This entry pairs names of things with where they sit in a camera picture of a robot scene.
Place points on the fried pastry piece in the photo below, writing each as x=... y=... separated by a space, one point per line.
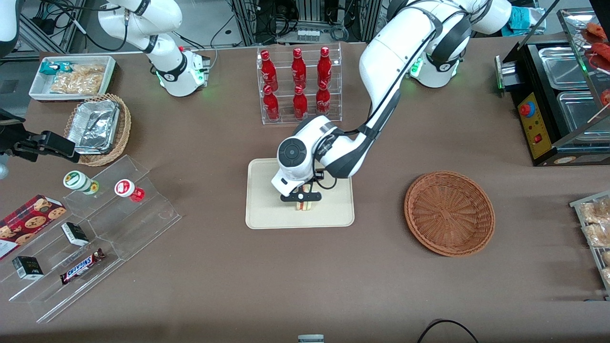
x=599 y=234
x=598 y=210

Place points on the red plaid cookie box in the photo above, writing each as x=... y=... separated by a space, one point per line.
x=28 y=221

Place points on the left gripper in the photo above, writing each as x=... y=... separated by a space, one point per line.
x=319 y=175

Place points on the aluminium frame rack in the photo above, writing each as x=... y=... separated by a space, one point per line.
x=62 y=24

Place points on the wicker basket holding foil containers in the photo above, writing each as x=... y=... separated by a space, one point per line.
x=121 y=128

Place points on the small grey device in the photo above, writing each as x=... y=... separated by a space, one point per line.
x=310 y=339

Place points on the clear bag of crackers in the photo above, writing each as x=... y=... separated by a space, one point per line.
x=90 y=69
x=76 y=85

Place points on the black Face printed box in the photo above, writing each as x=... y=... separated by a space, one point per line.
x=27 y=267

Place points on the layered sandwich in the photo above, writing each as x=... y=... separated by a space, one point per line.
x=306 y=206

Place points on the clear acrylic stepped shelf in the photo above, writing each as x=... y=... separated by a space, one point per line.
x=138 y=224

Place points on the clear acrylic bottle rack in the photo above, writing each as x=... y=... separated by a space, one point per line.
x=286 y=116

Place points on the cream rectangular plastic tray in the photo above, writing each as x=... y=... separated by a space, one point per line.
x=267 y=209

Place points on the black food warmer appliance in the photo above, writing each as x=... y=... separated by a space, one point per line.
x=538 y=138

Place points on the empty brown wicker basket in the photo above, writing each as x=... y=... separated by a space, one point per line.
x=448 y=214

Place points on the red food piece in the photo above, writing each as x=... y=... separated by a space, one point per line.
x=601 y=55
x=596 y=31

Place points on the teal plastic bag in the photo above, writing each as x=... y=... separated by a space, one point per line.
x=524 y=21

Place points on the white rectangular snack bin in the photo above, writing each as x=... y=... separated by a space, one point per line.
x=38 y=85

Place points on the green lid sunflower jar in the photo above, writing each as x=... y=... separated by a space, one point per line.
x=76 y=180

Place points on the red soda bottle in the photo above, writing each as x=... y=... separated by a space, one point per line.
x=300 y=104
x=324 y=66
x=299 y=69
x=269 y=71
x=271 y=105
x=323 y=99

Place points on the Snickers chocolate bar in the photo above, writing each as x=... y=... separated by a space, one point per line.
x=82 y=267

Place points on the steel warmer pan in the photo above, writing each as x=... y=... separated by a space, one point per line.
x=579 y=112
x=562 y=66

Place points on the small black box white label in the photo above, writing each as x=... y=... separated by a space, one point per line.
x=75 y=234

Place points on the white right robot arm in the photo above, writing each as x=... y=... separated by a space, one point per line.
x=143 y=24

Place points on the stack of foil containers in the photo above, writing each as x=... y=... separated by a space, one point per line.
x=93 y=126

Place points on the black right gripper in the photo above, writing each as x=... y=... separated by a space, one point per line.
x=20 y=142

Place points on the teal snack packet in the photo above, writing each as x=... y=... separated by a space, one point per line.
x=51 y=67

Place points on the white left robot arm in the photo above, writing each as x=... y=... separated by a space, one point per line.
x=386 y=62

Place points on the red lid white jar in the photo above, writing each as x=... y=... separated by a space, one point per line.
x=126 y=188

